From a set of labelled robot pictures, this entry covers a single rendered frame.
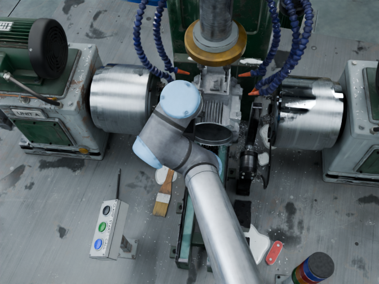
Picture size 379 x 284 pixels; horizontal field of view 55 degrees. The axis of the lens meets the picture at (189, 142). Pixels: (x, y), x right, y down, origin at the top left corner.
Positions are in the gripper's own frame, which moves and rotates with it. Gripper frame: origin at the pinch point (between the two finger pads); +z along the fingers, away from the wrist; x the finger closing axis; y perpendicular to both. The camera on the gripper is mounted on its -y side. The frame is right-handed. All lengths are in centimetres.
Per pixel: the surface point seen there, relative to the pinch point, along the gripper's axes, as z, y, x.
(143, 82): -3.1, 9.3, 17.0
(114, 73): -1.7, 11.8, 27.5
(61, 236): 6, -48, 45
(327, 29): 174, 83, -82
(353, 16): 182, 97, -103
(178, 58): 5.0, 19.6, 7.3
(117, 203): -15.6, -28.6, 18.9
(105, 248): -22.3, -40.1, 19.3
